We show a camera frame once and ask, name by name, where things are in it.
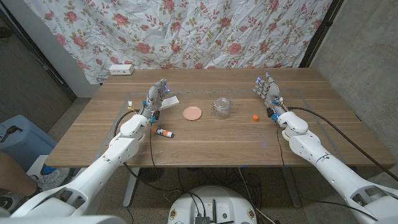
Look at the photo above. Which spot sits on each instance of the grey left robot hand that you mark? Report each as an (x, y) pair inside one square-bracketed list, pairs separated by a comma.
[(154, 96)]

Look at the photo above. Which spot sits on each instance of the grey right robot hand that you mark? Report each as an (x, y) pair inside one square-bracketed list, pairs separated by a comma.
[(272, 93)]

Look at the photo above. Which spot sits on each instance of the small orange cap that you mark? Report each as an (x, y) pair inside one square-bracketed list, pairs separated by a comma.
[(255, 118)]

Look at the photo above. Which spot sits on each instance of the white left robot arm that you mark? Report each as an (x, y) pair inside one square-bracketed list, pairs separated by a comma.
[(93, 177)]

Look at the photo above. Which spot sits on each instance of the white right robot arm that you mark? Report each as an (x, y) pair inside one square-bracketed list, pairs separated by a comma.
[(326, 168)]

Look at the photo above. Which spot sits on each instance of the round pink jar lid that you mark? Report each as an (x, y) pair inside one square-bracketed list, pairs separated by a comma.
[(192, 113)]

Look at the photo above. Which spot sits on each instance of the clear glass jar cup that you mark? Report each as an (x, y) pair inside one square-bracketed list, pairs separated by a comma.
[(221, 109)]

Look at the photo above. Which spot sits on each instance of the flat white rectangular box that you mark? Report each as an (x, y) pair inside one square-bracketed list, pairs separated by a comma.
[(171, 102)]

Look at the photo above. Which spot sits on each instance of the white power strip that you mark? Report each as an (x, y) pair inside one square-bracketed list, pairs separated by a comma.
[(121, 69)]

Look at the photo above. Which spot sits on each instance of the floral backdrop cloth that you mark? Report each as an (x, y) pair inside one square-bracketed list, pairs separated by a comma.
[(186, 31)]

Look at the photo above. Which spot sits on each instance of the black round floor fan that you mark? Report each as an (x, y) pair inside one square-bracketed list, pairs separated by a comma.
[(150, 175)]

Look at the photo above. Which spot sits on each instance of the metal table leg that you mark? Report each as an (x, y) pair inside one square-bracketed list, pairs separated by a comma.
[(130, 186), (290, 186)]

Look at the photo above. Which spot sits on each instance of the white robot torso base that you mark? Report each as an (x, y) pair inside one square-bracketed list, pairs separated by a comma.
[(214, 202)]

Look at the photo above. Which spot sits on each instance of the blue floor block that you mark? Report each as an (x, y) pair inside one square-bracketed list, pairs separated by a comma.
[(46, 170)]

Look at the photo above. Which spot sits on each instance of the blue plastic bin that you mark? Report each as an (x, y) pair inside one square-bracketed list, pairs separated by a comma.
[(25, 146)]

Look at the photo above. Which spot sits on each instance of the white robot head rim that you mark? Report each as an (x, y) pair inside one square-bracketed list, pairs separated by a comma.
[(62, 220)]

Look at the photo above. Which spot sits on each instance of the person's bare leg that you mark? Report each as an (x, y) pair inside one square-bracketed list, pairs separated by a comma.
[(14, 174)]

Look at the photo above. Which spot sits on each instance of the black backdrop post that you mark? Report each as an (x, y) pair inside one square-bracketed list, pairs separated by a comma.
[(320, 34)]

